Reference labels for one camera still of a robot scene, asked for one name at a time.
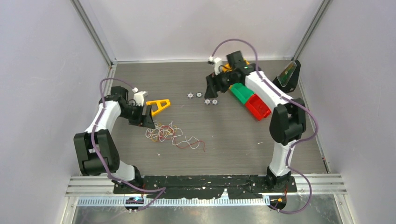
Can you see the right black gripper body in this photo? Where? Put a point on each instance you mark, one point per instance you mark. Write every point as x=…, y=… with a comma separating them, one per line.
x=222, y=80

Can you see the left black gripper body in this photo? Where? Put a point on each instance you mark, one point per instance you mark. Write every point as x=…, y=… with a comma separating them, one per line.
x=136, y=118

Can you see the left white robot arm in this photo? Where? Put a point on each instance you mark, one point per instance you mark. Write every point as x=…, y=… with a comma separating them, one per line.
x=96, y=151

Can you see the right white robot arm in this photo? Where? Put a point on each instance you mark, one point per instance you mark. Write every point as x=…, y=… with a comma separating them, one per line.
x=288, y=121

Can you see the yellow triangular plastic stand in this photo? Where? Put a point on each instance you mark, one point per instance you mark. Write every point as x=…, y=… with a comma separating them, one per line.
x=160, y=105

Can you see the green plastic bin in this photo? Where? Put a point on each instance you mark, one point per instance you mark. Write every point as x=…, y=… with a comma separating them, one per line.
x=241, y=92

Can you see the red plastic bin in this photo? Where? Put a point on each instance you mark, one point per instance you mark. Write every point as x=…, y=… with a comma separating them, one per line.
x=257, y=107

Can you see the black stand with green display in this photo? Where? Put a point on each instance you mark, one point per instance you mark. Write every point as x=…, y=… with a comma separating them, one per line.
x=287, y=81

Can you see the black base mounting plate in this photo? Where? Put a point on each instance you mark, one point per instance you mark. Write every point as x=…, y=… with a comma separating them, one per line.
x=213, y=186

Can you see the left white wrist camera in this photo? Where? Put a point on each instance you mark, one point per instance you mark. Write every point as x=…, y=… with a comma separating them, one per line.
x=139, y=97

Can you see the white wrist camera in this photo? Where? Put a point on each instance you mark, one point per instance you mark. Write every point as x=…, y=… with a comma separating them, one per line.
x=139, y=97
x=216, y=62

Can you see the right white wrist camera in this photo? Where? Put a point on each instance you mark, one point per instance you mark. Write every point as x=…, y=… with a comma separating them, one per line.
x=216, y=62

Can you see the white perforated cable duct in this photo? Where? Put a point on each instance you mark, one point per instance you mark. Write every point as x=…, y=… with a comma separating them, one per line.
x=138, y=201

